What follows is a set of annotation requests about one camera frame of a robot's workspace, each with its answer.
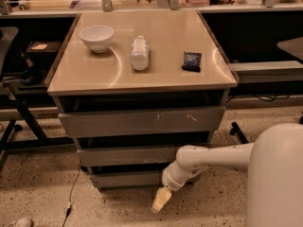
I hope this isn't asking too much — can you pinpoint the black floor cable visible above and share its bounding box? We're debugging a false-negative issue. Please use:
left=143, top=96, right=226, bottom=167
left=61, top=166, right=82, bottom=227

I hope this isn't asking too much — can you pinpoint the grey top drawer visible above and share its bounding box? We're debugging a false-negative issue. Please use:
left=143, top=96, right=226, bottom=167
left=59, top=106, right=225, bottom=138

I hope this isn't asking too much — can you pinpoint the grey drawer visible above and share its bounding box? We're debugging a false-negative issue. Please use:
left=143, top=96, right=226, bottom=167
left=90, top=171, right=162, bottom=189
left=59, top=106, right=225, bottom=138
left=78, top=145, right=181, bottom=166

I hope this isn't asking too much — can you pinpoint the white ceramic bowl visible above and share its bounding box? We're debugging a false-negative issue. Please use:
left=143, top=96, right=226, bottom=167
left=80, top=26, right=115, bottom=53

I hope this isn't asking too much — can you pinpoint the black round object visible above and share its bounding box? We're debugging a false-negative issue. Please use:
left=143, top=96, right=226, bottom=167
left=20, top=52, right=43, bottom=85

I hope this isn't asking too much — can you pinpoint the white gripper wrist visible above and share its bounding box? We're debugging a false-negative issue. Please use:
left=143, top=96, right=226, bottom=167
left=151, top=161, right=205, bottom=213

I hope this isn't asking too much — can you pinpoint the clear plastic water bottle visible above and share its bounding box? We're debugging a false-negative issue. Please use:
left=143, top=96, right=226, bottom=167
left=130, top=36, right=149, bottom=71

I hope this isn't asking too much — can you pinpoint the grey middle drawer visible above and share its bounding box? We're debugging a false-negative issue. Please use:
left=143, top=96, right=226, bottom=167
left=78, top=145, right=181, bottom=166

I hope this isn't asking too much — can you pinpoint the grey bottom drawer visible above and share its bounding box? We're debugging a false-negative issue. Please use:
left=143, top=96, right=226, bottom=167
left=90, top=171, right=162, bottom=189

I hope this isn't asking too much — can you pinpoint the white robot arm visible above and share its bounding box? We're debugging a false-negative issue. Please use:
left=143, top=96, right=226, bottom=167
left=151, top=123, right=303, bottom=227

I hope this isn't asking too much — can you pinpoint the black wheeled stand base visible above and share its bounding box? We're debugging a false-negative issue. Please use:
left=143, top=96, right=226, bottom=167
left=230, top=122, right=248, bottom=144

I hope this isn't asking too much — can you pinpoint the grey drawer cabinet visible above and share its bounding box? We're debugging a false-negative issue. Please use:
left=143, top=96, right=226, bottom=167
left=48, top=9, right=237, bottom=189

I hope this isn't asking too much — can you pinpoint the dark box with note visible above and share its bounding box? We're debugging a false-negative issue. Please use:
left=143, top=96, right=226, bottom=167
left=26, top=41, right=62, bottom=61

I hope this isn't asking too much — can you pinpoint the white shoe tip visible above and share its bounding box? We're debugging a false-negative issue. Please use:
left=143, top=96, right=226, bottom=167
left=4, top=218, right=33, bottom=227

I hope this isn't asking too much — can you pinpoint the dark blue snack packet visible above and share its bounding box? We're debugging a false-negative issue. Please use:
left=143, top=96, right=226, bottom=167
left=182, top=52, right=202, bottom=72

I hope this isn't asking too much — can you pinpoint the grey side shelf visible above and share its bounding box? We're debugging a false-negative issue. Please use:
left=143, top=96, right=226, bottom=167
left=229, top=61, right=303, bottom=83

